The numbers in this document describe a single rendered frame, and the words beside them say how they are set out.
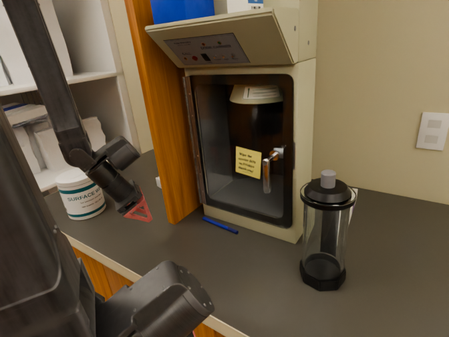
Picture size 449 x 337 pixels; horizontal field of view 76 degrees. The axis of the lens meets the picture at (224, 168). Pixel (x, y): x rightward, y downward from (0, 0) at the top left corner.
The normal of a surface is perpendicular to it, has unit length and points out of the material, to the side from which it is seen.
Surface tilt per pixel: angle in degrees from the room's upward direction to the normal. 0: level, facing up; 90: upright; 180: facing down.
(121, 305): 29
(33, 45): 90
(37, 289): 75
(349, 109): 90
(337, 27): 90
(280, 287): 0
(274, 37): 135
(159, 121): 90
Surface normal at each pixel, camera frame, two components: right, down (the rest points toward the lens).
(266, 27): -0.34, 0.91
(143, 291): -0.46, -0.73
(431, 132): -0.56, 0.38
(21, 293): 0.40, 0.08
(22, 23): 0.35, 0.36
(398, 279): -0.09, -0.91
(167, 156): 0.82, 0.17
